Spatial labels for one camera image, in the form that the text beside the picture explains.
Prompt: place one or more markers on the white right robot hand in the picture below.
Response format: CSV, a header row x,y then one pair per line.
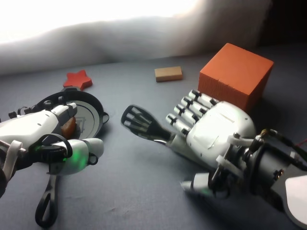
x,y
220,127

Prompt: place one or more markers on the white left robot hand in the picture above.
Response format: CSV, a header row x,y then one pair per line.
x,y
31,127

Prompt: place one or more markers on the small black frying pan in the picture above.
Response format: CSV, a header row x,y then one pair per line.
x,y
94,119

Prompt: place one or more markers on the large orange foam block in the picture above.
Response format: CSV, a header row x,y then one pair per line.
x,y
235,72

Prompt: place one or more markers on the red star block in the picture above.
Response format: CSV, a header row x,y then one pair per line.
x,y
76,79

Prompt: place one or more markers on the tan wooden rectangular block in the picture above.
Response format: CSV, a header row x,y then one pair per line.
x,y
168,73

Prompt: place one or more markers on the grey table cloth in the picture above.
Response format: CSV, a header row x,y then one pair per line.
x,y
134,191

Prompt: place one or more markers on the white fabric sheet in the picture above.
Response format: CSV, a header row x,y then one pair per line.
x,y
120,36

